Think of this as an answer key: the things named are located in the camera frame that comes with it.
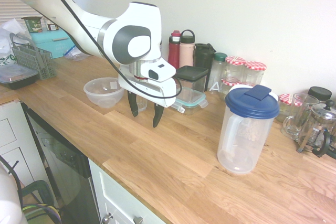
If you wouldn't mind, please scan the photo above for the dark green shaker bottle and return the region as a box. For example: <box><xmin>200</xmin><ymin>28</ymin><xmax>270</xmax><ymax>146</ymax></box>
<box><xmin>194</xmin><ymin>42</ymin><xmax>216</xmax><ymax>78</ymax></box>

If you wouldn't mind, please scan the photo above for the small brown labelled jar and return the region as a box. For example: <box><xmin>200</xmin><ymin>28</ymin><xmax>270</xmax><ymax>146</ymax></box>
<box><xmin>43</xmin><ymin>18</ymin><xmax>60</xmax><ymax>31</ymax></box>

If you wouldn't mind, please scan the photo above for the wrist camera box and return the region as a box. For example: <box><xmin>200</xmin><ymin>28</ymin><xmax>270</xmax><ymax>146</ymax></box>
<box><xmin>141</xmin><ymin>61</ymin><xmax>177</xmax><ymax>82</ymax></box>

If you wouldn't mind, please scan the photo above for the pale green cabinet drawer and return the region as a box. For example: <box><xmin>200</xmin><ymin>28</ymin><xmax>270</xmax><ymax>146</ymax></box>
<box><xmin>88</xmin><ymin>158</ymin><xmax>174</xmax><ymax>224</ymax></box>

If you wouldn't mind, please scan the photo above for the white cabinet side panel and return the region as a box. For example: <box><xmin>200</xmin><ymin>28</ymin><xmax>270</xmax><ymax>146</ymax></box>
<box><xmin>0</xmin><ymin>100</ymin><xmax>57</xmax><ymax>201</ymax></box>

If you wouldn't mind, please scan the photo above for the green oatmeal cup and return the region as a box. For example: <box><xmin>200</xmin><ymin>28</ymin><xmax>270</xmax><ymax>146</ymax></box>
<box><xmin>21</xmin><ymin>16</ymin><xmax>43</xmax><ymax>34</ymax></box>

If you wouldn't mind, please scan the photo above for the glass french press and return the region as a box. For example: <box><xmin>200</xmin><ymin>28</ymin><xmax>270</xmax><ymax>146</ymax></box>
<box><xmin>297</xmin><ymin>99</ymin><xmax>336</xmax><ymax>158</ymax></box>

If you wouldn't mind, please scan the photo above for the pink water bottle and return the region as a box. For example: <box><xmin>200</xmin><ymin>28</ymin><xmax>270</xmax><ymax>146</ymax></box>
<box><xmin>179</xmin><ymin>29</ymin><xmax>196</xmax><ymax>69</ymax></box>

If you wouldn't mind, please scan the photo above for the clear jar with green lid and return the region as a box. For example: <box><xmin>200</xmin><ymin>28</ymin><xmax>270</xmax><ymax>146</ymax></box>
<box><xmin>207</xmin><ymin>52</ymin><xmax>228</xmax><ymax>92</ymax></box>

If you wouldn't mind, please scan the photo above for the clear pitcher with blue lid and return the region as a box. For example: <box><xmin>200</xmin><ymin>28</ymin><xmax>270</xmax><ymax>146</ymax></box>
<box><xmin>217</xmin><ymin>84</ymin><xmax>280</xmax><ymax>175</ymax></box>

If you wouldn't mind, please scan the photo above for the jar with black lid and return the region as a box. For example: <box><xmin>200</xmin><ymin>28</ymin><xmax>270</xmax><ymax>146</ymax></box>
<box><xmin>307</xmin><ymin>86</ymin><xmax>333</xmax><ymax>104</ymax></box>

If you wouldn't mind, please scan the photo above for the black dishwasher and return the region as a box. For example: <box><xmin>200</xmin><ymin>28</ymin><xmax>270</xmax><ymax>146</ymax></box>
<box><xmin>20</xmin><ymin>102</ymin><xmax>102</xmax><ymax>224</ymax></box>

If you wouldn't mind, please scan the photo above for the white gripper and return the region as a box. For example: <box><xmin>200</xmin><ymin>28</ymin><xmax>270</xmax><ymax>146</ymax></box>
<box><xmin>117</xmin><ymin>65</ymin><xmax>177</xmax><ymax>129</ymax></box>

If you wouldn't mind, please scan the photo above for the clear plastic bowl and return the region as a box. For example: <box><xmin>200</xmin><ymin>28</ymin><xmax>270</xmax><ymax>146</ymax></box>
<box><xmin>83</xmin><ymin>77</ymin><xmax>125</xmax><ymax>109</ymax></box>

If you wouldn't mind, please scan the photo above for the white plastic bag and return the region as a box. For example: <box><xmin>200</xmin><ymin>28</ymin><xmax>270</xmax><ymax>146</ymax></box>
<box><xmin>0</xmin><ymin>18</ymin><xmax>32</xmax><ymax>67</ymax></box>

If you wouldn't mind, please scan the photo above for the black food container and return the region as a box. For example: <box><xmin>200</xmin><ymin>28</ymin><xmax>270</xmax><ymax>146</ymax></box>
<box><xmin>0</xmin><ymin>65</ymin><xmax>39</xmax><ymax>90</ymax></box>

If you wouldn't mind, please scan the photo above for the clear zip bag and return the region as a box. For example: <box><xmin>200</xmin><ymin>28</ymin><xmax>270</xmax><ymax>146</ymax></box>
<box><xmin>62</xmin><ymin>45</ymin><xmax>91</xmax><ymax>62</ymax></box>

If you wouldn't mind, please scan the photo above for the clear drinking glass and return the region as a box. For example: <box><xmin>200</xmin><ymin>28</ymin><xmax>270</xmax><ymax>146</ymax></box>
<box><xmin>135</xmin><ymin>94</ymin><xmax>149</xmax><ymax>112</ymax></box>

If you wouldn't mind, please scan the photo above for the glass mug with handle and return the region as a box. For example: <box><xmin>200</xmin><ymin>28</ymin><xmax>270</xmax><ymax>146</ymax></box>
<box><xmin>281</xmin><ymin>92</ymin><xmax>320</xmax><ymax>140</ymax></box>

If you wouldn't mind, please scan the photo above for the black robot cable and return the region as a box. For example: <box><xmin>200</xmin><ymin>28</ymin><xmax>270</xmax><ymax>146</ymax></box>
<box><xmin>35</xmin><ymin>0</ymin><xmax>183</xmax><ymax>99</ymax></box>

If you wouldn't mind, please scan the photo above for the grey cutlery basket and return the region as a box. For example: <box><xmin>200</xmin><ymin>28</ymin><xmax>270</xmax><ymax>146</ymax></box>
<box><xmin>9</xmin><ymin>33</ymin><xmax>57</xmax><ymax>80</ymax></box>

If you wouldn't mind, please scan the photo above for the jam jar red checkered lid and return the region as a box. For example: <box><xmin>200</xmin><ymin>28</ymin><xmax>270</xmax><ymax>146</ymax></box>
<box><xmin>221</xmin><ymin>78</ymin><xmax>241</xmax><ymax>99</ymax></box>
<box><xmin>224</xmin><ymin>56</ymin><xmax>246</xmax><ymax>83</ymax></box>
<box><xmin>243</xmin><ymin>61</ymin><xmax>265</xmax><ymax>86</ymax></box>
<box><xmin>277</xmin><ymin>93</ymin><xmax>302</xmax><ymax>123</ymax></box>

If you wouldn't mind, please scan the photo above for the window blind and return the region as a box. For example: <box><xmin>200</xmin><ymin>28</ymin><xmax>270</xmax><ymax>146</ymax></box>
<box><xmin>0</xmin><ymin>0</ymin><xmax>40</xmax><ymax>27</ymax></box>

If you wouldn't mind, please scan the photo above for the clear container with black lid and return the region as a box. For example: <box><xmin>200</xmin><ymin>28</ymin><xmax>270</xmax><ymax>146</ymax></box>
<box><xmin>175</xmin><ymin>65</ymin><xmax>209</xmax><ymax>93</ymax></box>

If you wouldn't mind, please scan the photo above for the red water bottle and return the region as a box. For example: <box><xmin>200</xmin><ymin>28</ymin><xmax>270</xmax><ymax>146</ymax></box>
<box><xmin>168</xmin><ymin>30</ymin><xmax>182</xmax><ymax>69</ymax></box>

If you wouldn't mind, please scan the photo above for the glass container with green lid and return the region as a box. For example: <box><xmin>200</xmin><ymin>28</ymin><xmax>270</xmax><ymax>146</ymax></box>
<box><xmin>172</xmin><ymin>86</ymin><xmax>209</xmax><ymax>116</ymax></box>

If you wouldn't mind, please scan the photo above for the teal bread box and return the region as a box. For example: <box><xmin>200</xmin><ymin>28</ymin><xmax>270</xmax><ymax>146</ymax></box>
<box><xmin>29</xmin><ymin>28</ymin><xmax>79</xmax><ymax>59</ymax></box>

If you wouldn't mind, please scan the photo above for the floor cable bundle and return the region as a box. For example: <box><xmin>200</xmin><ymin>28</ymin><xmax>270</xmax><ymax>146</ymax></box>
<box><xmin>20</xmin><ymin>180</ymin><xmax>62</xmax><ymax>224</ymax></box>

